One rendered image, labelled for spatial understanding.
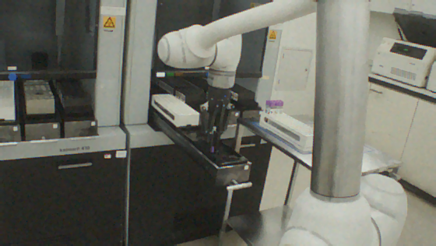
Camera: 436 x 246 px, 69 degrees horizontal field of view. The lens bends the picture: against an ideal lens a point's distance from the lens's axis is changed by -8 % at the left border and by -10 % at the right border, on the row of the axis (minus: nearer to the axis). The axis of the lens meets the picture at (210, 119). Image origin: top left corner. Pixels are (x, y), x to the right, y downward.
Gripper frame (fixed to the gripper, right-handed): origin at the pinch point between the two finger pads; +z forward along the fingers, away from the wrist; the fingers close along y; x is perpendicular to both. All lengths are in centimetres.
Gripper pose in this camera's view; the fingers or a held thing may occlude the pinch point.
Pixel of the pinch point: (212, 141)
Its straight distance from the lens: 123.8
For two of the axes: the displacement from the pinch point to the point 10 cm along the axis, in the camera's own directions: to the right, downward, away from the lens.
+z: -1.2, 9.4, 3.2
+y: -8.6, 0.6, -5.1
